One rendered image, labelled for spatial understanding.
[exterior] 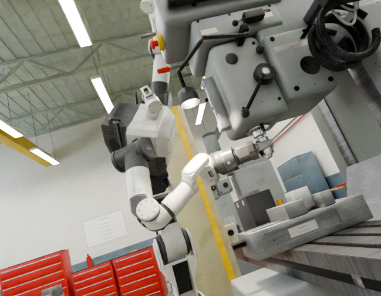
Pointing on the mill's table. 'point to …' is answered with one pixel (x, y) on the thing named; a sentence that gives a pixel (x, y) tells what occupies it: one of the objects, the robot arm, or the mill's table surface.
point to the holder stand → (254, 208)
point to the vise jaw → (287, 211)
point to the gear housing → (196, 29)
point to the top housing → (166, 26)
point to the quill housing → (243, 87)
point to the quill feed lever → (260, 77)
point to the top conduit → (182, 3)
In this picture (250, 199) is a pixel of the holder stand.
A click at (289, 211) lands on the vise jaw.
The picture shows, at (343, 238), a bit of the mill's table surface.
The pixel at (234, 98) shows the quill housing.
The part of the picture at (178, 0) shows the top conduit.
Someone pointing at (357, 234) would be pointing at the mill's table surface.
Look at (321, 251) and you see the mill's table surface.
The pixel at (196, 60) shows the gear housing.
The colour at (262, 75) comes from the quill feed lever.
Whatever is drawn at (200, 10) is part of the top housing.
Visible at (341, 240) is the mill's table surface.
